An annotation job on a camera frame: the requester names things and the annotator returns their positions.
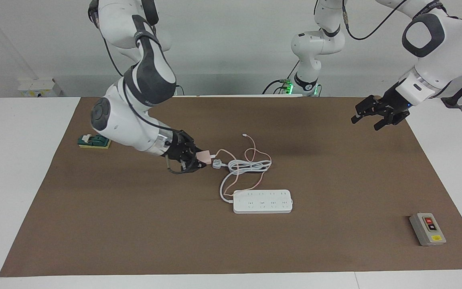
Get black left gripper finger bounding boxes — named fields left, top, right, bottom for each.
left=351, top=96, right=380, bottom=124
left=373, top=113, right=400, bottom=131

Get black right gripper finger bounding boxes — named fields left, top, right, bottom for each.
left=186, top=140, right=205, bottom=155
left=182, top=159, right=208, bottom=174

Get pink charger adapter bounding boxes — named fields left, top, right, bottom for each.
left=197, top=150, right=215, bottom=165

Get pink charging cable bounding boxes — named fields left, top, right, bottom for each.
left=214, top=134, right=272, bottom=194

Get white power strip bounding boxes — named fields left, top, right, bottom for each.
left=233, top=189, right=294, bottom=214

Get brown table mat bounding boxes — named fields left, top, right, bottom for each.
left=0, top=96, right=462, bottom=277

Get white power cord with plug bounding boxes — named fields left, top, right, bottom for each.
left=213, top=159, right=272, bottom=203

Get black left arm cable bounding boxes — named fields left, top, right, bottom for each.
left=341, top=0, right=410, bottom=41

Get green knife switch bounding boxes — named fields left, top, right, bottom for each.
left=77, top=134, right=112, bottom=150

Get black base cables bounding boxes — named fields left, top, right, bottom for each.
left=261, top=60, right=300, bottom=95

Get grey on-off switch box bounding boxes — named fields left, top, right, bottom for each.
left=409, top=212, right=447, bottom=246

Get white wall socket box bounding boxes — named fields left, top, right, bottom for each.
left=18, top=78, right=64, bottom=98

